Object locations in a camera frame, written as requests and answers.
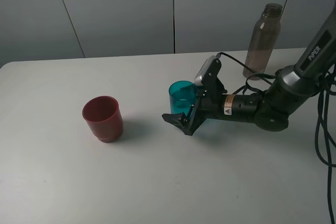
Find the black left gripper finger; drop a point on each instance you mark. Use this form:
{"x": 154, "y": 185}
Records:
{"x": 179, "y": 120}

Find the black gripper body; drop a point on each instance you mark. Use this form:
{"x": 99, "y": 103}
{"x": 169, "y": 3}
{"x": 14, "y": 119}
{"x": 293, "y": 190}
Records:
{"x": 209, "y": 98}

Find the teal transparent plastic cup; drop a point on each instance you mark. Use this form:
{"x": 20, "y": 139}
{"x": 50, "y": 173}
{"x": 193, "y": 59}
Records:
{"x": 182, "y": 96}

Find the translucent grey plastic bottle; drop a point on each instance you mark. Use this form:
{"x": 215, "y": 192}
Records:
{"x": 263, "y": 39}

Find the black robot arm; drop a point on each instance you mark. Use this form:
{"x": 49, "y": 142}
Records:
{"x": 269, "y": 109}

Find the red plastic cup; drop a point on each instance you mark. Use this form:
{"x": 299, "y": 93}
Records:
{"x": 103, "y": 117}

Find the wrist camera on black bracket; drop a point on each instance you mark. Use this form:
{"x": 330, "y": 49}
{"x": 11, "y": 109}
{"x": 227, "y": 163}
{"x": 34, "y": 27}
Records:
{"x": 210, "y": 68}

